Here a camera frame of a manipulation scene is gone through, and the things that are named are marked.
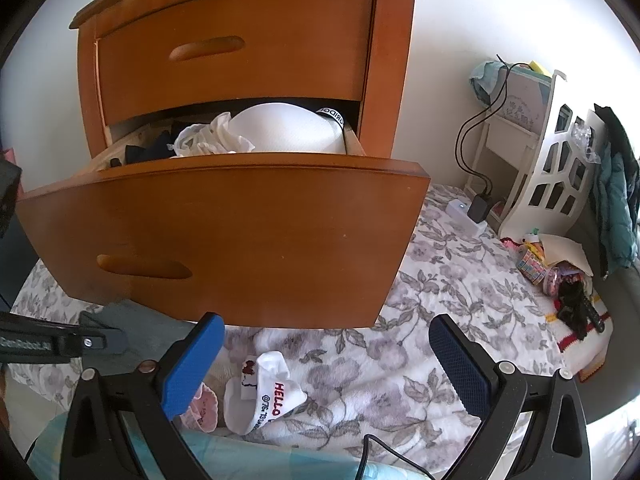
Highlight navy sock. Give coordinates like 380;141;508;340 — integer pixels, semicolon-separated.
124;131;177;164

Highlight dark blue panel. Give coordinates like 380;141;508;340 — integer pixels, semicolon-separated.
0;220;41;311

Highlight white printed sock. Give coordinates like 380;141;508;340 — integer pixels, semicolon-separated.
223;351;308;436

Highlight floral blanket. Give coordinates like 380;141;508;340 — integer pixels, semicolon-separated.
10;182;581;480

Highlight pink underwear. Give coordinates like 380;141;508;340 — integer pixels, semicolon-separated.
182;382;219;432

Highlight white power strip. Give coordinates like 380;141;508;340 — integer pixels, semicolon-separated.
446;199;488;236

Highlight striped crocheted mat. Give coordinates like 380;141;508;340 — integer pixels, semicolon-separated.
545;295;613;378

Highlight white paper sheet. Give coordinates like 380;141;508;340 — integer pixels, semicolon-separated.
540;233;593;276

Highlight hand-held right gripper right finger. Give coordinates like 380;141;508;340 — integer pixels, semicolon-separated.
429;314;593;480

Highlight black toy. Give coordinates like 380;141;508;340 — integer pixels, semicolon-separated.
556;280;606;338

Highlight light blue cloth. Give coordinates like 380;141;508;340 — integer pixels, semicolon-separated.
27;410;426;480

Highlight black jacket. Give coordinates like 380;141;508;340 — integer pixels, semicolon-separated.
594;104;640;176

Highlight teal cloth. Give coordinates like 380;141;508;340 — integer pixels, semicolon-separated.
470;60;511;108

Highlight dark grey underwear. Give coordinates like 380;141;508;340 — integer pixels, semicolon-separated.
79;301;201;356

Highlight black charger cable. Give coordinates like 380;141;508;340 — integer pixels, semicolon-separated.
457;67;526;198
475;55;511;201

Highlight wooden nightstand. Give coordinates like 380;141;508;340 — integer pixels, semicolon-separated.
69;0;428;171

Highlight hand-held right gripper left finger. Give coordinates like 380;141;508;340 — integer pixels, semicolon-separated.
65;311;226;480

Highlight grey sofa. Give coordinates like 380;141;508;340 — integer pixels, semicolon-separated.
575;200;640;426

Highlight teal jacket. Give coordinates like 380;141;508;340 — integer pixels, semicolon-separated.
592;145;638;268

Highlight black charger adapter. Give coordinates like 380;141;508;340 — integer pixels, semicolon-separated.
468;195;493;225

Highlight cream satin underwear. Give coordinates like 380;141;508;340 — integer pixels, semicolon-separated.
172;111;257;159

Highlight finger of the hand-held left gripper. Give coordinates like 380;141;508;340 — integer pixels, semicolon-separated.
57;311;128;357

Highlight white plastic laundry basket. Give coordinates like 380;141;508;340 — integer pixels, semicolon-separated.
462;60;598;241

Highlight clear plastic bag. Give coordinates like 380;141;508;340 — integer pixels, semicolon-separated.
570;117;601;166

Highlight pile of colourful toys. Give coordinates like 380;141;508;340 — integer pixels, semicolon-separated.
500;232;588;298

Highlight black underwear with waistband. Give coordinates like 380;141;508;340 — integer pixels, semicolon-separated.
316;106;349;133

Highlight closed wooden drawer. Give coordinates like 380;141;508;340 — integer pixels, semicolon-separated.
95;0;376;126

